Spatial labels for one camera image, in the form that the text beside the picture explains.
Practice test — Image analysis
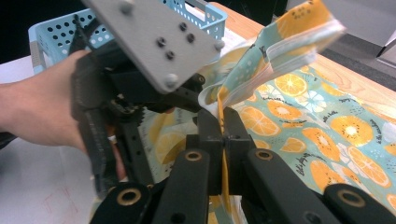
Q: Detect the orange print tote bag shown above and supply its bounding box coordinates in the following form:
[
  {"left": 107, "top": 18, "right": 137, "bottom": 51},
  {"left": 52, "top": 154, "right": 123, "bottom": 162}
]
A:
[{"left": 136, "top": 0, "right": 396, "bottom": 224}]

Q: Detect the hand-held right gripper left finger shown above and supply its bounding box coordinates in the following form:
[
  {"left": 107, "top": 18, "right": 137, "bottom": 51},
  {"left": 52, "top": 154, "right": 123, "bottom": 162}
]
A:
[{"left": 185, "top": 107, "right": 224, "bottom": 196}]

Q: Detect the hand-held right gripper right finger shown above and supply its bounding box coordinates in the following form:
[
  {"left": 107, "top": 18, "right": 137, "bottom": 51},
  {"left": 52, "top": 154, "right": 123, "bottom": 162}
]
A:
[{"left": 223, "top": 106, "right": 255, "bottom": 189}]

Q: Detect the light blue plastic basket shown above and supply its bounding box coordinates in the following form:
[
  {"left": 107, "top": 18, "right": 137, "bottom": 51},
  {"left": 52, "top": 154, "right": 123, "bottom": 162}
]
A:
[{"left": 27, "top": 0, "right": 229, "bottom": 76}]

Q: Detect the white table mat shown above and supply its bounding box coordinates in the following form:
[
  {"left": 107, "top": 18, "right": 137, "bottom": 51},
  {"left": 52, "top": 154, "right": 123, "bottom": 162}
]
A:
[{"left": 0, "top": 55, "right": 101, "bottom": 224}]

